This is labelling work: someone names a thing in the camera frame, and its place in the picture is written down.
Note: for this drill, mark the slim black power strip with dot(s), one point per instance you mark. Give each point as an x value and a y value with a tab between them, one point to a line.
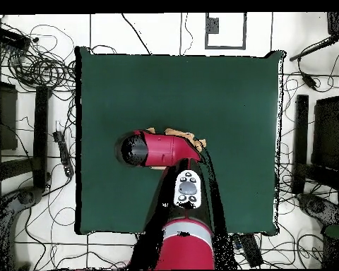
63	153

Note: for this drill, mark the dark green table cloth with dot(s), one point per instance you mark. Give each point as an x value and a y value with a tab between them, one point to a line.
172	93

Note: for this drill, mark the black metal stand foot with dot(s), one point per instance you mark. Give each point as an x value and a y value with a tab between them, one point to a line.
41	135
301	141

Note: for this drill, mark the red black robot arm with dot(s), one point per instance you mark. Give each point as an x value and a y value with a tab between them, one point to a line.
163	148

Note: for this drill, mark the black electronics box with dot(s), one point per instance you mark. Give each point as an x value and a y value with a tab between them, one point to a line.
11	38

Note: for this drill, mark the black rod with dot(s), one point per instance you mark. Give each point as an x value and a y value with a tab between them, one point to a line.
313	48

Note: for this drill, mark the dark flat panel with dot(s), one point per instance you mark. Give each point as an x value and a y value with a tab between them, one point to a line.
5	118
327	132

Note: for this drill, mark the tan terry towel white label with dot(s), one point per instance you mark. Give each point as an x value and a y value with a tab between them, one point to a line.
180	132

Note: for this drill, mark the dark square frame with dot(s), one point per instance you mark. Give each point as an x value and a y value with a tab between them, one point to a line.
226	47

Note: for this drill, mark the black power adapter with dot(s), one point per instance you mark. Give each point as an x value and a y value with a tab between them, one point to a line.
309	81

